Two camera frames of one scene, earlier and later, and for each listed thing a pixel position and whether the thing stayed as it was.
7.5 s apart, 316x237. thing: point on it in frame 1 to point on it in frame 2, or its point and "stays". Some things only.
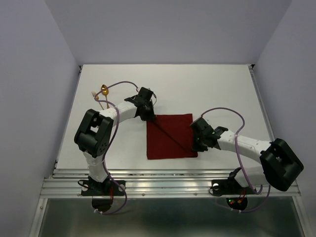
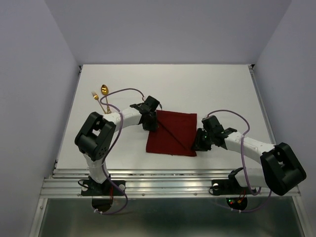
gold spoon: [105, 92] stays
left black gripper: [150, 116] to [153, 126]
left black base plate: [106, 188] stays
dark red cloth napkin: [170, 136] stays
